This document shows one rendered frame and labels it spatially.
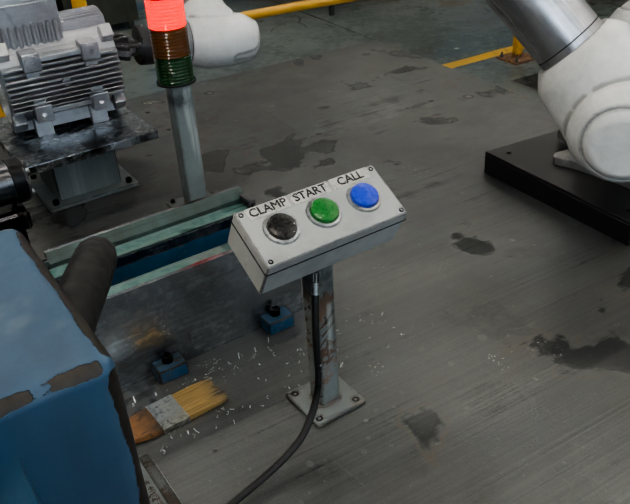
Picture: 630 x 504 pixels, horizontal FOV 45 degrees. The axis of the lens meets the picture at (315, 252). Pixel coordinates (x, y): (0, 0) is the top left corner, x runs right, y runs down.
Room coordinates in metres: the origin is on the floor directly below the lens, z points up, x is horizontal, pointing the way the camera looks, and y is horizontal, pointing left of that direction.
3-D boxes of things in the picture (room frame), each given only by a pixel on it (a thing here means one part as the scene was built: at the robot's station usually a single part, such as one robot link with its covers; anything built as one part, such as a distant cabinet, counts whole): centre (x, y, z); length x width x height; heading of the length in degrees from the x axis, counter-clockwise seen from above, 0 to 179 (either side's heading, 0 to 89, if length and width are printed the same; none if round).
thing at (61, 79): (1.37, 0.45, 1.01); 0.20 x 0.19 x 0.19; 118
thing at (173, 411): (0.66, 0.21, 0.80); 0.21 x 0.05 x 0.01; 124
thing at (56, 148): (1.33, 0.44, 0.86); 0.27 x 0.24 x 0.12; 32
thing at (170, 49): (1.21, 0.21, 1.10); 0.06 x 0.06 x 0.04
